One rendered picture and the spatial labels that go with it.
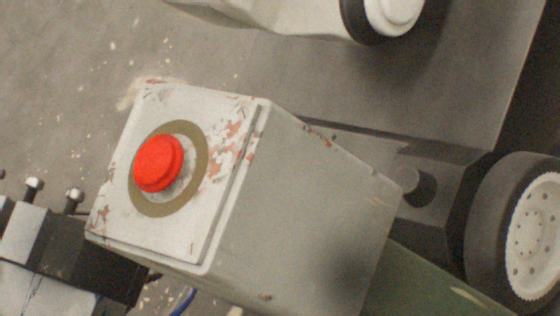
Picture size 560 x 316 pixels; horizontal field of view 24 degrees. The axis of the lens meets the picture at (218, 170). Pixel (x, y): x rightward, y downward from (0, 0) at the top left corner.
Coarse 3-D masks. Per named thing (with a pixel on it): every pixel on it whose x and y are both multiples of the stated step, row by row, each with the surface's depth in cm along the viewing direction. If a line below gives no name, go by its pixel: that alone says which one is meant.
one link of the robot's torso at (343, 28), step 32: (160, 0) 153; (192, 0) 148; (224, 0) 142; (256, 0) 145; (288, 0) 155; (320, 0) 159; (352, 0) 161; (288, 32) 156; (320, 32) 160; (352, 32) 163
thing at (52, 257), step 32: (32, 192) 124; (0, 224) 120; (32, 224) 116; (64, 224) 113; (0, 256) 118; (32, 256) 115; (64, 256) 112; (96, 256) 113; (0, 288) 120; (32, 288) 117; (64, 288) 114; (96, 288) 113; (128, 288) 116; (192, 288) 123
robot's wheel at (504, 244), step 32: (512, 160) 157; (544, 160) 157; (480, 192) 155; (512, 192) 153; (544, 192) 162; (480, 224) 154; (512, 224) 154; (544, 224) 163; (480, 256) 154; (512, 256) 159; (544, 256) 164; (480, 288) 157; (512, 288) 157; (544, 288) 162
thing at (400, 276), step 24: (384, 264) 97; (408, 264) 100; (432, 264) 102; (384, 288) 98; (408, 288) 100; (432, 288) 102; (456, 288) 105; (360, 312) 98; (384, 312) 98; (408, 312) 101; (432, 312) 103; (456, 312) 106; (480, 312) 108; (504, 312) 111
